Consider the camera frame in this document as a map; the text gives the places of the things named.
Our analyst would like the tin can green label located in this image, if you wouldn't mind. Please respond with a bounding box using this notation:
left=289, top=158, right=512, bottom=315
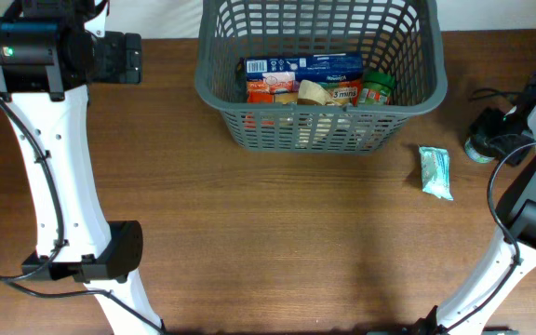
left=464, top=138, right=494, bottom=164

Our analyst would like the mint green wipes packet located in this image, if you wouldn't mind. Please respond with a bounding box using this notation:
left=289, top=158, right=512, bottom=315
left=419, top=146, right=453, bottom=201

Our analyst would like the glass jar green lid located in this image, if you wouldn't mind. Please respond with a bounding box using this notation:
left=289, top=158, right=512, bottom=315
left=356, top=70, right=396, bottom=106

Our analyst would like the grey plastic shopping basket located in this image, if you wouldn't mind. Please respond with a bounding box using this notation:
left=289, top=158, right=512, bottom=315
left=195, top=0, right=448, bottom=154

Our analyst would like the orange spaghetti packet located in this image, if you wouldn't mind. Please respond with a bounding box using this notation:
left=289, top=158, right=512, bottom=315
left=247, top=79, right=362, bottom=106

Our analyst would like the blue cardboard food box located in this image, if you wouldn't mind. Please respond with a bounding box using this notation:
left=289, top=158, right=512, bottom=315
left=243, top=53, right=364, bottom=88

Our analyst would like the brown white snack bag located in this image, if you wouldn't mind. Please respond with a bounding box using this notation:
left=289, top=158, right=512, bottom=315
left=295, top=79, right=343, bottom=148

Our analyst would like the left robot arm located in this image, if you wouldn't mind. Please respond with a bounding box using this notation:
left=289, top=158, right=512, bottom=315
left=0, top=0, right=166, bottom=334

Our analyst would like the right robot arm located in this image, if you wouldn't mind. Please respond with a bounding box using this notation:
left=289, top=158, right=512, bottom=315
left=408, top=72, right=536, bottom=334

